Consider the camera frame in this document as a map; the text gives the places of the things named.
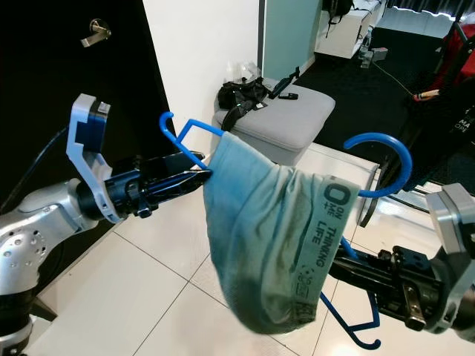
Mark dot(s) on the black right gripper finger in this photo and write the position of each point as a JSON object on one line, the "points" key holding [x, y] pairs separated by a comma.
{"points": [[367, 276], [377, 257]]}

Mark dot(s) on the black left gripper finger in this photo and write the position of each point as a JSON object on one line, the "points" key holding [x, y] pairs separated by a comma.
{"points": [[172, 167], [182, 185]]}

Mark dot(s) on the grey green t-shirt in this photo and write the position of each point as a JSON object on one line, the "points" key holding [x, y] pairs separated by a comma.
{"points": [[260, 222]]}

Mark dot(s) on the blue plastic hanger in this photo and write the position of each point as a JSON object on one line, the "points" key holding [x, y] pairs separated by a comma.
{"points": [[378, 137]]}

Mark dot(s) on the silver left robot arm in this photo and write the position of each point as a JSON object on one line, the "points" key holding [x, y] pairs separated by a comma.
{"points": [[37, 245]]}

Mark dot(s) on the clear plastic wrapper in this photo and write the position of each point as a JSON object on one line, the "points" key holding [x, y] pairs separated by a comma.
{"points": [[242, 70]]}

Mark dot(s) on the grey upholstered ottoman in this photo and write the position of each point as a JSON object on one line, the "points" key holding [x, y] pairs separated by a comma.
{"points": [[297, 119]]}

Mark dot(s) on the black handheld gadget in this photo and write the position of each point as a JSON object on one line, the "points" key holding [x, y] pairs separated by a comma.
{"points": [[289, 95]]}

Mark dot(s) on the black door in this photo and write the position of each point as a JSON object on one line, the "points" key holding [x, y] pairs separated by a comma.
{"points": [[44, 89]]}

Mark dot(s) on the black floor mat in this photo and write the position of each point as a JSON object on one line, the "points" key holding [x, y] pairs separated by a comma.
{"points": [[364, 104]]}

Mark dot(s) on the small grey floor device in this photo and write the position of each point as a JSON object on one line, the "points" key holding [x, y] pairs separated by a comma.
{"points": [[375, 55]]}

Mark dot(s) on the white low cabinet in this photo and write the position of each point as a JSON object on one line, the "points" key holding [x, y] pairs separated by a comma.
{"points": [[345, 33]]}

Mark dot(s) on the black backpack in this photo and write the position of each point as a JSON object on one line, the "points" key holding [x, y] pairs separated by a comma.
{"points": [[338, 9]]}

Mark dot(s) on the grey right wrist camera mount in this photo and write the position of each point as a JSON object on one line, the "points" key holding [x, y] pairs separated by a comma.
{"points": [[456, 245]]}

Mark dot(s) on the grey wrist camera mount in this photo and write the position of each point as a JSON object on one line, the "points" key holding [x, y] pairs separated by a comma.
{"points": [[83, 126], [456, 245]]}

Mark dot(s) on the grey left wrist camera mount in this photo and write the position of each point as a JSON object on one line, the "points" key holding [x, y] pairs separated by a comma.
{"points": [[83, 126]]}

